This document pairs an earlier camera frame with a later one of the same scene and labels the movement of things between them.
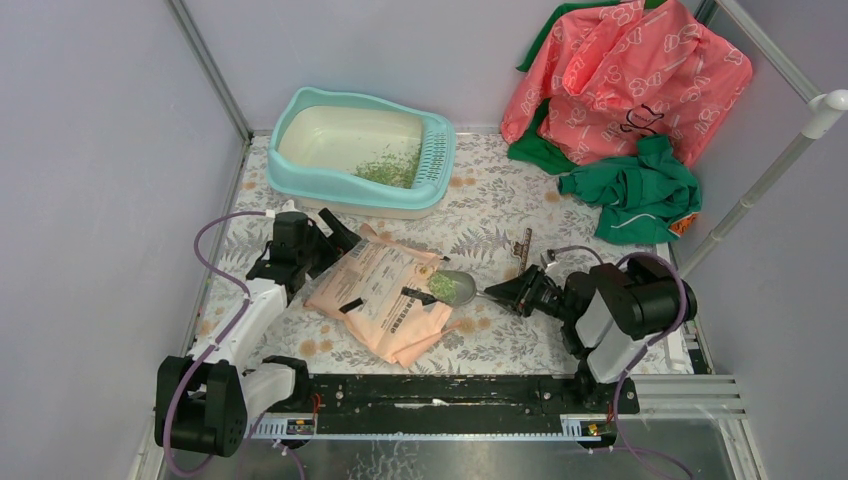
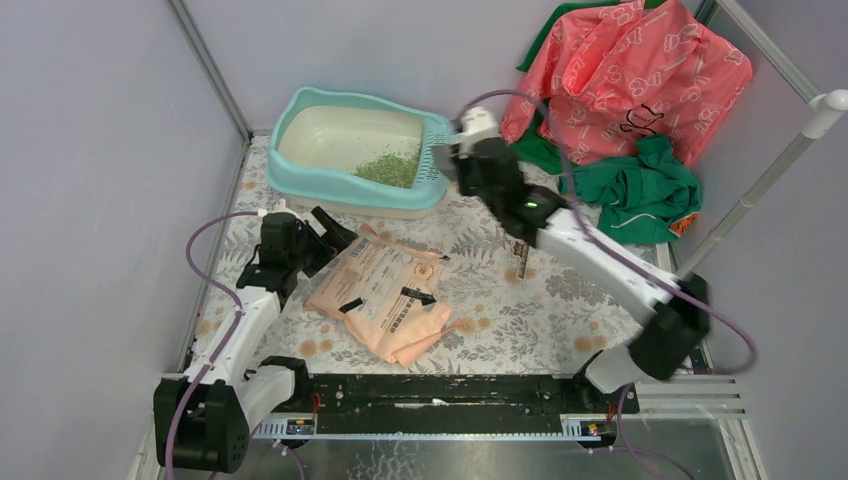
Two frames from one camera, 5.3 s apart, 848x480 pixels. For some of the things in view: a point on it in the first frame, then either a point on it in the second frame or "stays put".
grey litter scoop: (455, 288) -> (443, 161)
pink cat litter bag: (382, 297) stays put
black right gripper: (519, 293) -> (462, 166)
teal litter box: (358, 159) stays put
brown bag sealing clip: (522, 249) stays put
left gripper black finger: (342, 237) stays put
